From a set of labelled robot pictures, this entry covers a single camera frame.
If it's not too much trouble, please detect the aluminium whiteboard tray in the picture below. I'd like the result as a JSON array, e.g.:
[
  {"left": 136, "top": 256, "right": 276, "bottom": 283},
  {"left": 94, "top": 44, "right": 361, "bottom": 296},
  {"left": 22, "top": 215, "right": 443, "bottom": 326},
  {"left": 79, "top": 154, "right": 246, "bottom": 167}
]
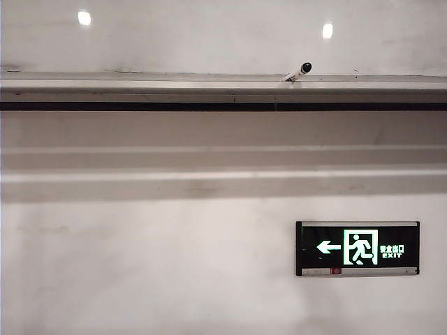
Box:
[{"left": 0, "top": 69, "right": 447, "bottom": 104}]

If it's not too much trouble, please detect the white black whiteboard marker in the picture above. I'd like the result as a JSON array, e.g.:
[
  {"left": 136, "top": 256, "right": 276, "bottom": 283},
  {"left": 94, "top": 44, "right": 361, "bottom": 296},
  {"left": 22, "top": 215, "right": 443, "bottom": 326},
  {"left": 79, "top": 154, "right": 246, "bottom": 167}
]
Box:
[{"left": 280, "top": 61, "right": 313, "bottom": 83}]

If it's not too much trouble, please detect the black green exit sign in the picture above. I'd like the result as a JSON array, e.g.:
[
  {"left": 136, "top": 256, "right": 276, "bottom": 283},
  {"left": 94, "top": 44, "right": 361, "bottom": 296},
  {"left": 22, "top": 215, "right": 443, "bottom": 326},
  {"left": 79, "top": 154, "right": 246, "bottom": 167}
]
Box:
[{"left": 295, "top": 220, "right": 421, "bottom": 277}]

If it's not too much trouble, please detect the white glossy whiteboard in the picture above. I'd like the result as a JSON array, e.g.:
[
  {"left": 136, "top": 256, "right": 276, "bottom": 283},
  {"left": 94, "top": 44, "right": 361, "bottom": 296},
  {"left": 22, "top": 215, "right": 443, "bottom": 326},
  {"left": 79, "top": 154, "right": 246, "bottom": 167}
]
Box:
[{"left": 0, "top": 0, "right": 447, "bottom": 76}]

